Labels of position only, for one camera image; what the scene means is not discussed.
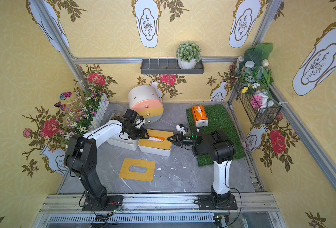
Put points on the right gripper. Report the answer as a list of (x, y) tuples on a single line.
[(180, 140)]

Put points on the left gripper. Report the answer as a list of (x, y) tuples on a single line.
[(139, 133)]

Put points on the wooden slotted lid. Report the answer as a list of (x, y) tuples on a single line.
[(139, 170), (165, 145)]

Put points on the orange tissue pack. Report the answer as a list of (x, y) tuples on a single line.
[(200, 116), (156, 138)]

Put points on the white plastic box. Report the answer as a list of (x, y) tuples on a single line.
[(155, 151), (122, 140)]

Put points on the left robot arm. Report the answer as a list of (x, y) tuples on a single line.
[(81, 155)]

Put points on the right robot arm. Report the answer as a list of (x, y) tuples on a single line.
[(221, 151)]

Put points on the wooden tray with stones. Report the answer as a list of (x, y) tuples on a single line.
[(113, 114)]

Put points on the round pastel drawer cabinet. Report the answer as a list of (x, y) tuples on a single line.
[(146, 102)]

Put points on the green artificial grass mat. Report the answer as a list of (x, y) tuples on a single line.
[(219, 119)]

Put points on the white fence flower planter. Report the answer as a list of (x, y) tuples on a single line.
[(80, 112)]

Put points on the potted green succulent plant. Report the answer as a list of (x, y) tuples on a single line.
[(188, 54)]

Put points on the artificial flower bouquet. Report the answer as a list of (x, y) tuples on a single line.
[(255, 77)]

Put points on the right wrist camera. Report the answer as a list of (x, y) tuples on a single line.
[(181, 129)]

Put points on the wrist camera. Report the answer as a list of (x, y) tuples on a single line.
[(140, 122), (181, 129)]

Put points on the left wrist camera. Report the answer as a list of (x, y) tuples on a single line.
[(140, 122)]

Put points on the grey wall shelf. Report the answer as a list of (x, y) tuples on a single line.
[(167, 66)]

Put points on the black wire wall basket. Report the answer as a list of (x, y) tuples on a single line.
[(265, 116)]

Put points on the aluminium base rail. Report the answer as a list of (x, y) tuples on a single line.
[(158, 208)]

